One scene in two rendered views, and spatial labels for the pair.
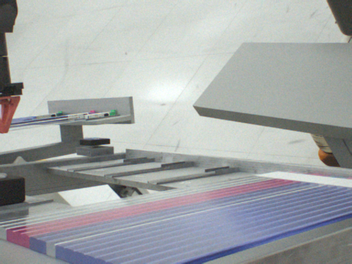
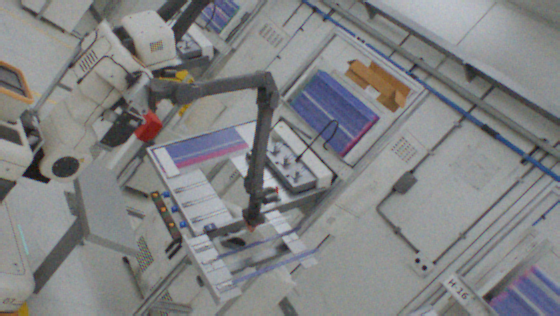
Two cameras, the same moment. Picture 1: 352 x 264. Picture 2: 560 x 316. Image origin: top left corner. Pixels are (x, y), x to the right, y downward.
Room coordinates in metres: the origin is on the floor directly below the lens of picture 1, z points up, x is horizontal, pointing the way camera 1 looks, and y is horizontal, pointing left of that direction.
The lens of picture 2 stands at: (3.09, -0.48, 1.59)
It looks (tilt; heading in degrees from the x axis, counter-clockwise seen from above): 12 degrees down; 165
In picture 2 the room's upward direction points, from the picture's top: 41 degrees clockwise
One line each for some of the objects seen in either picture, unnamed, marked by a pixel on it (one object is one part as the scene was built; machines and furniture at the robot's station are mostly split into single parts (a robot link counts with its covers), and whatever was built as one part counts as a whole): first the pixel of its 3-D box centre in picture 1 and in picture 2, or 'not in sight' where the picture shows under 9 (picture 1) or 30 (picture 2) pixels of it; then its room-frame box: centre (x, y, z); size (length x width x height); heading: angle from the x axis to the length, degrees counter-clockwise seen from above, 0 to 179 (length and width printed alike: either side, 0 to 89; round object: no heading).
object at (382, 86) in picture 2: not in sight; (384, 86); (0.29, 0.60, 1.82); 0.68 x 0.30 x 0.20; 32
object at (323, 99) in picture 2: not in sight; (335, 113); (0.54, 0.40, 1.52); 0.51 x 0.13 x 0.27; 32
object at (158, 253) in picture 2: not in sight; (204, 267); (0.43, 0.48, 0.31); 0.70 x 0.65 x 0.62; 32
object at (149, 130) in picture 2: not in sight; (117, 163); (0.06, -0.30, 0.39); 0.24 x 0.24 x 0.78; 32
